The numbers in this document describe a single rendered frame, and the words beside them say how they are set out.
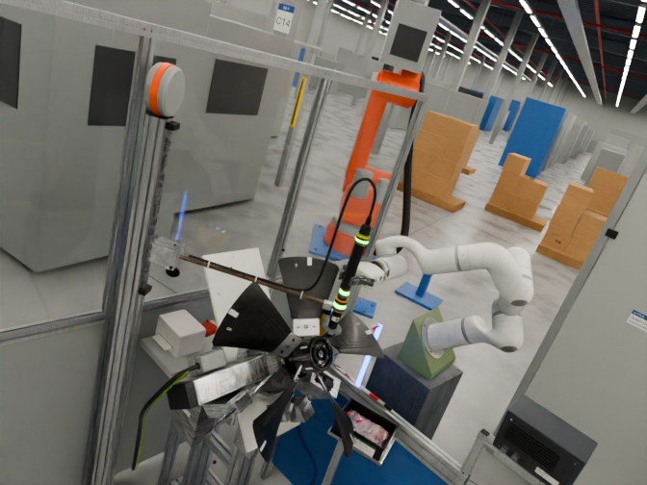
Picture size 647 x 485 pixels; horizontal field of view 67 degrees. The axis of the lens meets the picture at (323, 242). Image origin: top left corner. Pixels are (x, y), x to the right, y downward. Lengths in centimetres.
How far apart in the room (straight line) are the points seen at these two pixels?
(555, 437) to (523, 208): 920
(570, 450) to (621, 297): 151
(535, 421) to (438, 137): 816
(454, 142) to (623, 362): 688
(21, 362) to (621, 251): 287
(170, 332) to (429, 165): 811
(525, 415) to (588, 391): 155
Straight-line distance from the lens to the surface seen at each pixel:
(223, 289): 179
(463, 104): 1216
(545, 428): 183
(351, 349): 182
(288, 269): 177
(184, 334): 204
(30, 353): 203
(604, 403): 336
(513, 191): 1081
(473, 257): 171
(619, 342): 323
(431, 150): 969
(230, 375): 163
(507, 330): 213
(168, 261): 174
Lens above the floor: 213
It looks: 21 degrees down
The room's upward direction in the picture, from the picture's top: 17 degrees clockwise
